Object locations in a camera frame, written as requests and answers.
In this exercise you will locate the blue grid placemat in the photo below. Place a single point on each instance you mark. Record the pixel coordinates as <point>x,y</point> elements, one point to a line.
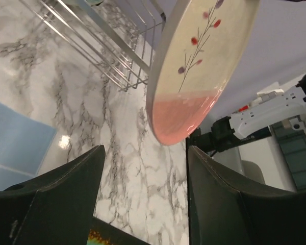
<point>24,143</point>

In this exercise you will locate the wire dish rack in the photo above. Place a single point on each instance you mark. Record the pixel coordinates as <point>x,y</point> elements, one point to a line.
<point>117,37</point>

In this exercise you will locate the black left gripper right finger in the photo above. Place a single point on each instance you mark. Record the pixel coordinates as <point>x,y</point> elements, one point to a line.
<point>226,207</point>

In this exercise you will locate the dark teal round plate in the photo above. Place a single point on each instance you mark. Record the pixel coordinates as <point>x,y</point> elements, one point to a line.
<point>94,2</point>

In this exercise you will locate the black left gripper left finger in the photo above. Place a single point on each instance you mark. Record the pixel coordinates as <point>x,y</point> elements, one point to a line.
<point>56,207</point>

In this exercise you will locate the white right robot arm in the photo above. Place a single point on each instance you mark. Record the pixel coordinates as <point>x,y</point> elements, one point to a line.
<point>253,123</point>

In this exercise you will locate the beige floral round plate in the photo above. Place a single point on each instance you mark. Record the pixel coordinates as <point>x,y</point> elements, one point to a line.
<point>201,45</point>

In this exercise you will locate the black teal square plate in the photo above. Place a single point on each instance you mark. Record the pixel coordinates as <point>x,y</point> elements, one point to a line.
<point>106,234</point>

